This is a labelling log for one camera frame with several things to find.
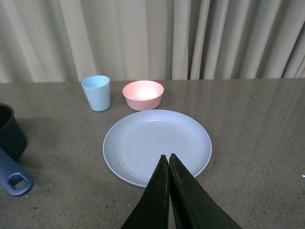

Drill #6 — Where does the light blue plate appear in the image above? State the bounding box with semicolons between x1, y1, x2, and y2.
102;110;212;188

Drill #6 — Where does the pink plastic bowl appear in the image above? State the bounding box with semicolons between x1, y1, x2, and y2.
122;80;164;111

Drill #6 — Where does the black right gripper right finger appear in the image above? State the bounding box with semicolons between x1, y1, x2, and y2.
169;154;240;229

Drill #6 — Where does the light blue plastic cup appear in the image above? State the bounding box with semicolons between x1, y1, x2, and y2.
81;75;111;112

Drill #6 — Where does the beige curtain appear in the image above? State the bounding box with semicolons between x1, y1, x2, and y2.
0;0;305;83

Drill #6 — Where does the dark blue saucepan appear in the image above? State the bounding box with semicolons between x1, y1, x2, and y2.
0;103;34;197

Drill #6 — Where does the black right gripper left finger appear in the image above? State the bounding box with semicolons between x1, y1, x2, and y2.
122;155;170;229

